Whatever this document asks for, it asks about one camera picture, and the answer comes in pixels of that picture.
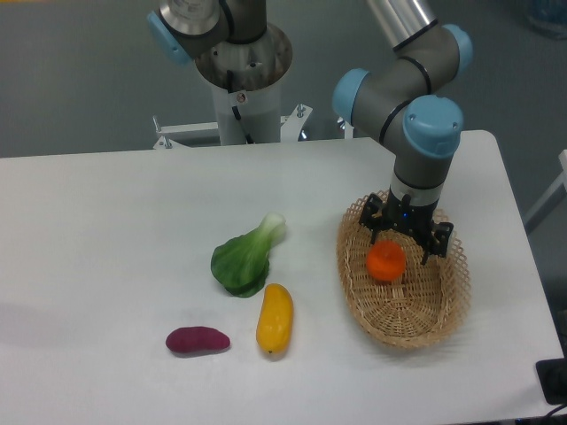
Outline white frame at right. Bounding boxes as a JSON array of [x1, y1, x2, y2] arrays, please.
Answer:
[[523, 150, 566, 235]]

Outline black pedestal cable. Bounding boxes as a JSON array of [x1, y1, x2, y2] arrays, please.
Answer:
[[226, 69, 255, 145]]

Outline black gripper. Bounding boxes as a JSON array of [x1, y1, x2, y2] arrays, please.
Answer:
[[359, 189, 454, 266]]

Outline purple sweet potato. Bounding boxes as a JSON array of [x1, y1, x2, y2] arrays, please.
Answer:
[[166, 326, 231, 355]]

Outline green bok choy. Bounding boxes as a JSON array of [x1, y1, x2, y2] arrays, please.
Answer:
[[210, 212, 286, 298]]

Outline yellow mango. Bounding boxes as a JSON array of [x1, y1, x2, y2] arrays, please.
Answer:
[[256, 283, 294, 354]]

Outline white metal base frame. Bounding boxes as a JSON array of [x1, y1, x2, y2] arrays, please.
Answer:
[[151, 104, 355, 150]]

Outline woven wicker basket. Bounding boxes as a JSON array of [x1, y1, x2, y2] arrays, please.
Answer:
[[336, 196, 471, 349]]

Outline black device at table edge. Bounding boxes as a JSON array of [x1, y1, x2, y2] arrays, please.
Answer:
[[535, 359, 566, 406]]

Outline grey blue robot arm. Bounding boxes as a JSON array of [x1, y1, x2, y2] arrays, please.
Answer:
[[147, 1, 473, 257]]

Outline orange fruit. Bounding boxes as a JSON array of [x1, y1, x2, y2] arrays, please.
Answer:
[[366, 240, 406, 282]]

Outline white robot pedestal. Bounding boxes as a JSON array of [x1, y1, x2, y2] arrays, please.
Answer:
[[193, 24, 294, 146]]

